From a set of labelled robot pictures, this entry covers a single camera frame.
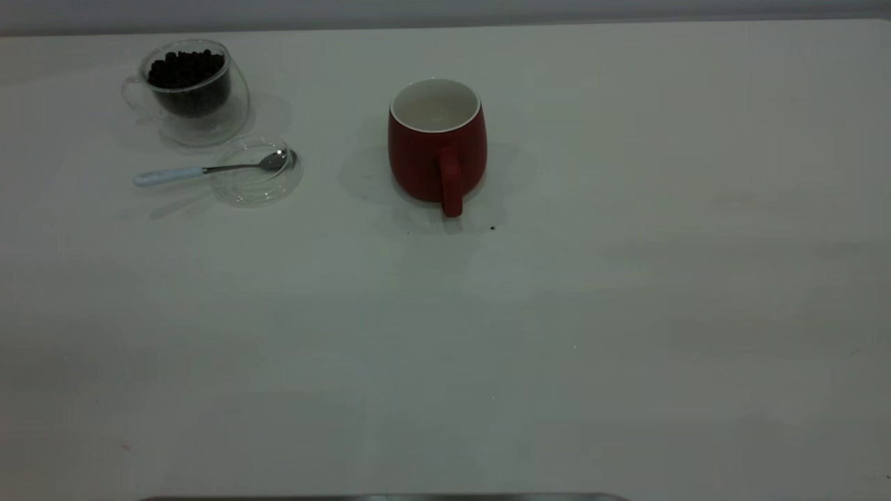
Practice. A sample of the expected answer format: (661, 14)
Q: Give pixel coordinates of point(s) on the red mug with white inside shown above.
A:
(418, 160)

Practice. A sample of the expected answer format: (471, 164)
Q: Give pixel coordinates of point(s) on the clear glass saucer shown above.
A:
(257, 188)

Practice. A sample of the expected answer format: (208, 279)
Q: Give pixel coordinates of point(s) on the clear double-wall glass cup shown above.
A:
(202, 122)

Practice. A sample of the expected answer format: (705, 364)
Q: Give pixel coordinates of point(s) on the dark coffee beans pile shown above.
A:
(186, 69)

